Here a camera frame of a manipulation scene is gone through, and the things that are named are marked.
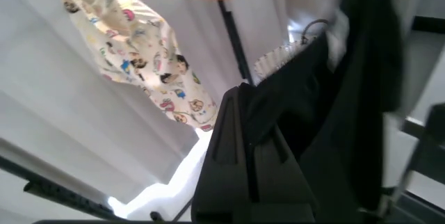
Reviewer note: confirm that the white laundry basket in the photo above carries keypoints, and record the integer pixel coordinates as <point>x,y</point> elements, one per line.
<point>274,60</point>

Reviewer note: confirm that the black garment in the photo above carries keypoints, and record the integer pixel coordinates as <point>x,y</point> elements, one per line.
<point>347,112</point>

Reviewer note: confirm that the white curtain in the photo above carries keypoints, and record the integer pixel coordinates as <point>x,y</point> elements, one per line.
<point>52,95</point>

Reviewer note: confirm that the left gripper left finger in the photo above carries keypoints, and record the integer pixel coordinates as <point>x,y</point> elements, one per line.
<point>222,182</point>

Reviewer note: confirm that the cream printed garment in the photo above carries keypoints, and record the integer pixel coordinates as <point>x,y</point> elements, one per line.
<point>139,50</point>

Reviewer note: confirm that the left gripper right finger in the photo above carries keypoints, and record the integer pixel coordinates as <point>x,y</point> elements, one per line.
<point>278,189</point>

